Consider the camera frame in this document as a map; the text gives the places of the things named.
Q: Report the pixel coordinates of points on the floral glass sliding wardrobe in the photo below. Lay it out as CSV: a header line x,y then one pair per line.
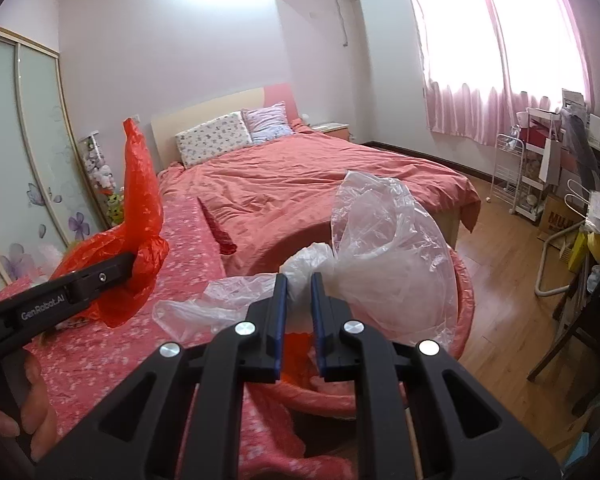
x,y
40,135

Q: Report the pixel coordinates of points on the dark wooden chair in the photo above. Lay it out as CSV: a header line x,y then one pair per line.
x,y
580,330

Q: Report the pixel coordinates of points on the pink floral blanket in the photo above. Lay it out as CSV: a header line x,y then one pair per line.
x,y
105,350

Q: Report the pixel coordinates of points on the pink plastic basket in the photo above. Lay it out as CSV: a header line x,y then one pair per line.
x,y
465,305

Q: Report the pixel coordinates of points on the pink striped pillow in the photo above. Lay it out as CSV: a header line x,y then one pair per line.
x,y
267,122

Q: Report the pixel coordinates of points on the hanging plush toys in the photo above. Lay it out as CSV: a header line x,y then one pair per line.
x,y
97,165

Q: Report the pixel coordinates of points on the cardboard box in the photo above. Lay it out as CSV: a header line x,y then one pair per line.
x,y
555,220

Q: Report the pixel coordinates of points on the pink curtains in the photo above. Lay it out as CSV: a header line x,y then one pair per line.
x,y
455,110

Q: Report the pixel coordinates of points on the white floral pillow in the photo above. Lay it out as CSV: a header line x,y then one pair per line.
x,y
210,137

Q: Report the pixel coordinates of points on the person's left hand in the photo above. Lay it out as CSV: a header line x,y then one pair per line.
x,y
42,410

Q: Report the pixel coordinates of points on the beige pink bed headboard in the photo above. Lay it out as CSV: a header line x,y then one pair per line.
x,y
205,110

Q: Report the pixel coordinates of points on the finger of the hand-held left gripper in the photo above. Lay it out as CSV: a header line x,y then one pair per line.
x,y
105,275

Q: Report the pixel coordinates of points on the white metal tube frame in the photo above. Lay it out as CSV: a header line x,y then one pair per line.
x,y
541,260

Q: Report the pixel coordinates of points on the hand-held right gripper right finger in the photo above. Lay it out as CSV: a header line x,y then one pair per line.
x,y
316,310

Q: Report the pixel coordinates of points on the salmon duvet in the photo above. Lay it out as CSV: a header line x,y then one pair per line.
x,y
305,170

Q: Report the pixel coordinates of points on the white storage shelf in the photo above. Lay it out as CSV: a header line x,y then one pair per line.
x,y
530,115

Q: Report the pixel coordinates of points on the red plastic bag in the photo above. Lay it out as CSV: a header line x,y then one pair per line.
x,y
140,185

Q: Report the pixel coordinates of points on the pink white nightstand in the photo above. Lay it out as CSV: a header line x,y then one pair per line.
x,y
337,131

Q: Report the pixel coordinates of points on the clear plastic bag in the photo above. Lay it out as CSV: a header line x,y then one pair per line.
x,y
380,240

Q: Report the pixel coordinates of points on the green plush toy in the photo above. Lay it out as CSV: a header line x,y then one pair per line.
x,y
115,207

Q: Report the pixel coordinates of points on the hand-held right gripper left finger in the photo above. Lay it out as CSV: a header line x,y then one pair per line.
x,y
280,310

